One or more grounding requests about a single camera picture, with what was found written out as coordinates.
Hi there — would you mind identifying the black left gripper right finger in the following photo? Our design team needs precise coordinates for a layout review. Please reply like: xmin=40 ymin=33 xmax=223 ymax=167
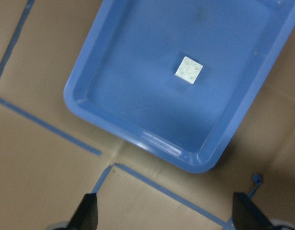
xmin=233 ymin=192 xmax=274 ymax=230

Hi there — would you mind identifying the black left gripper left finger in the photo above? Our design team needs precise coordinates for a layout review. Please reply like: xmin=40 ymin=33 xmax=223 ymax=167
xmin=67 ymin=193 xmax=98 ymax=230

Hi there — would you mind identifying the white block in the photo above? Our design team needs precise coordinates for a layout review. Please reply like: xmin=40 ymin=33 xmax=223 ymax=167
xmin=175 ymin=56 xmax=204 ymax=84

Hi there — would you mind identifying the blue plastic tray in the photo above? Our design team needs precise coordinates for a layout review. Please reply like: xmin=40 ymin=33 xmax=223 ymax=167
xmin=64 ymin=0 xmax=295 ymax=173

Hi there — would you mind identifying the brown paper table cover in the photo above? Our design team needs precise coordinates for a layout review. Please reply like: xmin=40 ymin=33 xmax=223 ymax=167
xmin=0 ymin=0 xmax=295 ymax=230

